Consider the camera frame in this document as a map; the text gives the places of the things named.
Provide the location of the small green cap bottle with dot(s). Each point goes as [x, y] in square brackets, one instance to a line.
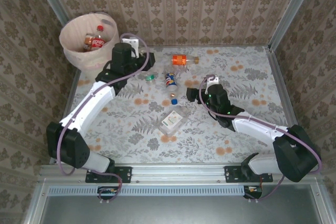
[150, 77]

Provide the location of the blue bottle cap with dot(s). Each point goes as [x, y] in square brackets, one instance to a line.
[174, 101]

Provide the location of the clear unlabelled plastic bottle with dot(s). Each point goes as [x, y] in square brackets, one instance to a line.
[181, 69]

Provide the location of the blue yellow label bottle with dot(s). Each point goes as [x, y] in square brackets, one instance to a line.
[170, 79]

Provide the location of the orange label clear bottle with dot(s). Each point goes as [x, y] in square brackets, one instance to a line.
[179, 60]

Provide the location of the red label cola bottle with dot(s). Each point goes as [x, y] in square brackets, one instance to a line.
[98, 42]

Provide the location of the square bottle white green label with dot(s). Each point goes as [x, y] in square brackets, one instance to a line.
[172, 120]

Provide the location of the brown label drink bottle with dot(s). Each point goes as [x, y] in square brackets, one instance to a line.
[88, 41]

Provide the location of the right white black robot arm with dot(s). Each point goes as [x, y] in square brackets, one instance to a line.
[257, 127]

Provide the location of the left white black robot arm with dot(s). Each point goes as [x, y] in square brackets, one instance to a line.
[89, 103]

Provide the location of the beige round waste bin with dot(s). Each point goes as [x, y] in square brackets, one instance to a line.
[84, 64]

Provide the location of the pink plastic bin liner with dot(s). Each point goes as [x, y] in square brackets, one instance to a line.
[76, 30]

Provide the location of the grey sheet metal panel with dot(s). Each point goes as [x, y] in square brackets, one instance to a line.
[170, 211]

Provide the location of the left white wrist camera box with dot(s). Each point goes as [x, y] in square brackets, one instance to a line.
[131, 42]

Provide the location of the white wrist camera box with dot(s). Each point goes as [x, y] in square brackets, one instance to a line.
[131, 42]
[214, 79]

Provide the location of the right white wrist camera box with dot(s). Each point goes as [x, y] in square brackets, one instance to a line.
[214, 79]

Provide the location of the aluminium table side rail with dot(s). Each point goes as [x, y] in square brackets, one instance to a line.
[278, 77]

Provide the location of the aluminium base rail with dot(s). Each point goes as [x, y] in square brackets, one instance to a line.
[178, 172]

